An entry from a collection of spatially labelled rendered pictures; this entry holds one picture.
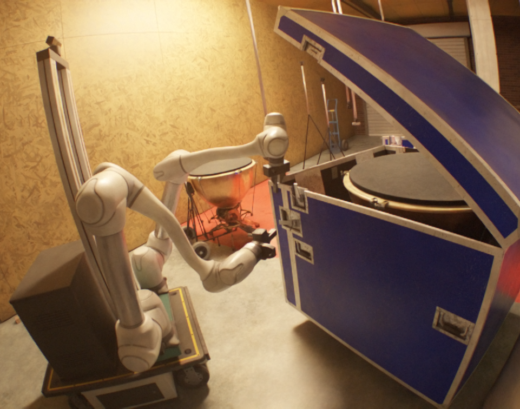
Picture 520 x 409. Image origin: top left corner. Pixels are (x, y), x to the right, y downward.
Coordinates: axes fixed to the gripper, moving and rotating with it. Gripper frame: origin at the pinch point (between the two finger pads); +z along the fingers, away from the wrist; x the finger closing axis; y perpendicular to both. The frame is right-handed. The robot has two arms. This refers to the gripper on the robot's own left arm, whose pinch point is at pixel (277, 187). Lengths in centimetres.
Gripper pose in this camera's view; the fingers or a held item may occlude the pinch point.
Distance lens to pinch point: 151.8
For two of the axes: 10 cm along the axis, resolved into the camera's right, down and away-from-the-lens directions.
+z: 0.6, 8.8, 4.7
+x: 8.4, -3.0, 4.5
